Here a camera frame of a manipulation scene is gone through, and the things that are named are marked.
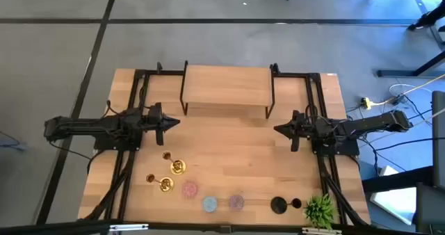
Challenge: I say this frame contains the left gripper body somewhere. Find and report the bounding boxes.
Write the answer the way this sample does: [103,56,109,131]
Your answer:
[147,102,166,146]

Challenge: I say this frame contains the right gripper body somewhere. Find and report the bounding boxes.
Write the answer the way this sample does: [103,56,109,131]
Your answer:
[291,110,309,152]

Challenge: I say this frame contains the pink patterned round tin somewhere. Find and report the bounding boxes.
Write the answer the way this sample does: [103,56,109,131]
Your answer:
[181,180,200,199]

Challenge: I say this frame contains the black candlestick holder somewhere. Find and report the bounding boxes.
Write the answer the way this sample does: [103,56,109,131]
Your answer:
[270,195,302,215]

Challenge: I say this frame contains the maroon patterned round tin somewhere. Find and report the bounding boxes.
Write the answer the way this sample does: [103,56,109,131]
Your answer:
[229,194,245,211]

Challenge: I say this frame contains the blue patterned round tin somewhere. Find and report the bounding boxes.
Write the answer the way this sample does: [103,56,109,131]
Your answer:
[202,195,219,213]

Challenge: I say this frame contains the wooden shelf riser black legs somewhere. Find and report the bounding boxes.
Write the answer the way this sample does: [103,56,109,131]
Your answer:
[179,60,276,120]

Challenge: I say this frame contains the green artificial plant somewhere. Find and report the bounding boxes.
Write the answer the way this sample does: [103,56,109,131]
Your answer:
[304,193,337,231]

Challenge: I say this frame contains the black bench bar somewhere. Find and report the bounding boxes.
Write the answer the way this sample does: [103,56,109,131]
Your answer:
[361,165,435,194]

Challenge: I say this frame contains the black desk leg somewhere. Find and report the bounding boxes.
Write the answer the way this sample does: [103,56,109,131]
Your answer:
[407,8,445,31]
[377,50,445,79]

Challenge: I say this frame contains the white box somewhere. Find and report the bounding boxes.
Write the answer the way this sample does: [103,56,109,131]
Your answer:
[369,165,418,225]

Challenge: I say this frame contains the dark grey cabinet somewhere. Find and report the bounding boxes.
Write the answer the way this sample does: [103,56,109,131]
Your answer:
[432,90,445,189]

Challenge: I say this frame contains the black aluminium table frame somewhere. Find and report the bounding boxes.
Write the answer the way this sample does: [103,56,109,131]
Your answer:
[0,61,423,235]

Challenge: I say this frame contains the silver aluminium bracket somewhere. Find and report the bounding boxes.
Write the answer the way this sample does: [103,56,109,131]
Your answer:
[301,227,343,235]
[109,222,149,233]

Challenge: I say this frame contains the yellow power cable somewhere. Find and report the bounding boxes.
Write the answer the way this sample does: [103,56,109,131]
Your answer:
[368,73,445,107]

